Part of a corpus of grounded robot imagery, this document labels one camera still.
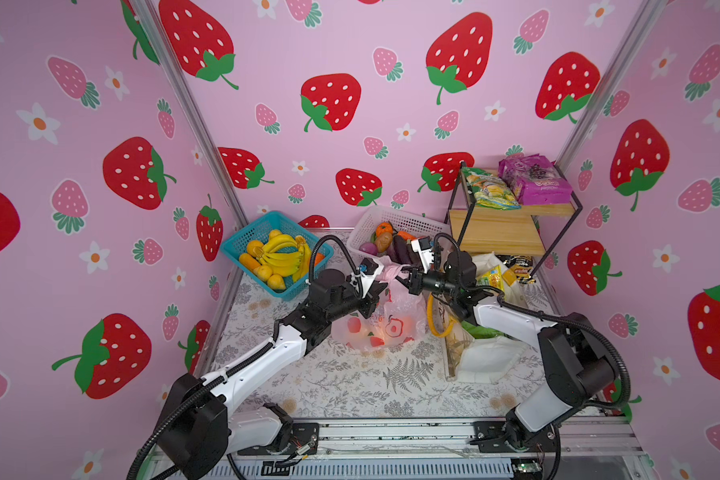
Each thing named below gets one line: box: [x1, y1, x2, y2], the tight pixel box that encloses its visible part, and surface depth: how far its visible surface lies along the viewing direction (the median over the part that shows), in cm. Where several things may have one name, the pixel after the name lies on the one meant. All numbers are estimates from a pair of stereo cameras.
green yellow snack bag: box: [462, 167, 522, 211], surface depth 80 cm
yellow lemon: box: [267, 274, 287, 292], surface depth 102 cm
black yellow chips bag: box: [495, 254, 536, 286], surface depth 100 cm
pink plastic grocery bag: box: [331, 257, 427, 352], surface depth 87 cm
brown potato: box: [376, 232, 393, 253], surface depth 113 cm
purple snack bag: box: [498, 154, 573, 206], surface depth 80 cm
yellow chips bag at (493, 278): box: [476, 265, 505, 291], surface depth 86 cm
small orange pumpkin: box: [375, 222, 393, 237], surface depth 117 cm
